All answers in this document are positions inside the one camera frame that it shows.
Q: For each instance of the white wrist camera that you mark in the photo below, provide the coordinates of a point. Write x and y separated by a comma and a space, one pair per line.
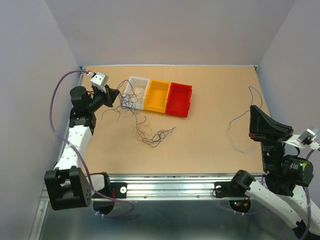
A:
99, 80
306, 139

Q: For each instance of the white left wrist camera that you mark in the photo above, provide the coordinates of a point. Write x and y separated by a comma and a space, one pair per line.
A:
99, 80

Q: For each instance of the aluminium mounting rail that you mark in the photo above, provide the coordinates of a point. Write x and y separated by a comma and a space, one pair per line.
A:
188, 188

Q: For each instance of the white plastic bin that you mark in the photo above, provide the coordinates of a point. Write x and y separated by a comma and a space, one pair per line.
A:
135, 92

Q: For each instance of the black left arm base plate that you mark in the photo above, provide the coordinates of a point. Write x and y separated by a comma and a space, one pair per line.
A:
116, 190

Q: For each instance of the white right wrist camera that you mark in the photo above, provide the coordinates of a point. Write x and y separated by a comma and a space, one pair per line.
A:
306, 139

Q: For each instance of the red plastic bin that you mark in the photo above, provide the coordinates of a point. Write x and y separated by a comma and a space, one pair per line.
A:
179, 100

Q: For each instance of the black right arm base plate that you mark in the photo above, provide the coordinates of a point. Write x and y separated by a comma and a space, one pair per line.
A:
229, 189

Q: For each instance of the yellow plastic bin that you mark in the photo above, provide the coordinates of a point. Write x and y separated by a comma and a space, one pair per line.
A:
157, 96

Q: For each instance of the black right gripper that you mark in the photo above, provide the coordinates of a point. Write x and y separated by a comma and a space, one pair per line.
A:
263, 128

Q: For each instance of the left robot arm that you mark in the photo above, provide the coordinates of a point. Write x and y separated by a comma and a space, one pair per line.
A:
68, 184

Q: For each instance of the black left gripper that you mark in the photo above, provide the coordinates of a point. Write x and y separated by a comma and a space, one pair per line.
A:
109, 96

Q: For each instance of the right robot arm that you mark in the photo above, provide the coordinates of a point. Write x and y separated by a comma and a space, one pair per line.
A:
287, 177

